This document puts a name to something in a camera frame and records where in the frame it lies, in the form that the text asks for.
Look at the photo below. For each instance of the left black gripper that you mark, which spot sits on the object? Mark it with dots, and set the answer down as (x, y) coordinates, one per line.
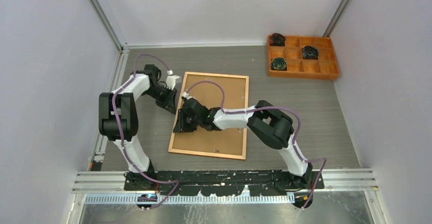
(169, 103)

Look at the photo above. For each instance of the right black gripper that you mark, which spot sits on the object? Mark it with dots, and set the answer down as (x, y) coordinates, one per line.
(182, 126)

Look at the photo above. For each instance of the orange wooden picture frame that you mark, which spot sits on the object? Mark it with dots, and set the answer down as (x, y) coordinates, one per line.
(248, 114)

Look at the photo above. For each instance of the brown cardboard backing board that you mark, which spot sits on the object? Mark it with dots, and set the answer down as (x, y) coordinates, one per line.
(216, 138)

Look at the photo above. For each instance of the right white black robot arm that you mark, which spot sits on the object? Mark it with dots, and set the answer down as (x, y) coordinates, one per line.
(269, 123)

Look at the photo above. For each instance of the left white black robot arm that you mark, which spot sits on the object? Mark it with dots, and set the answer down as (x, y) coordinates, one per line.
(118, 115)

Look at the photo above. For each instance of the orange compartment tray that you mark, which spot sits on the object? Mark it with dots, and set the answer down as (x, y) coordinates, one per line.
(301, 57)

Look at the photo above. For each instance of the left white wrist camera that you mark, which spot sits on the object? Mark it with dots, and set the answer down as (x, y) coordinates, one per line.
(172, 80)

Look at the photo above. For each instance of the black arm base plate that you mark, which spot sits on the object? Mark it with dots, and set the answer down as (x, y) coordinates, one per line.
(219, 183)

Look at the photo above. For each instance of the aluminium rail front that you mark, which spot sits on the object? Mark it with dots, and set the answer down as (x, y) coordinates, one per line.
(333, 180)

